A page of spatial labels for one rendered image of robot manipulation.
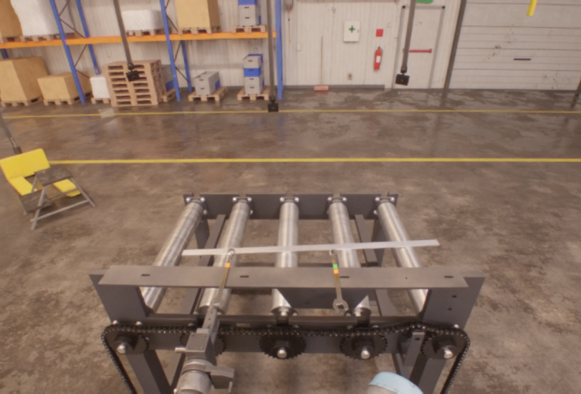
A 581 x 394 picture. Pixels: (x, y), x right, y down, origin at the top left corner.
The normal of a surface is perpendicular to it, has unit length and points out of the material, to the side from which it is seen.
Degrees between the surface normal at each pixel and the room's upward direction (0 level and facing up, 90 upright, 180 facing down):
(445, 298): 90
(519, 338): 0
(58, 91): 90
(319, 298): 90
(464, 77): 90
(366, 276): 0
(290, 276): 0
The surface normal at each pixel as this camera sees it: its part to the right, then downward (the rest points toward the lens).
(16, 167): 0.78, 0.30
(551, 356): -0.02, -0.87
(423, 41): -0.03, 0.50
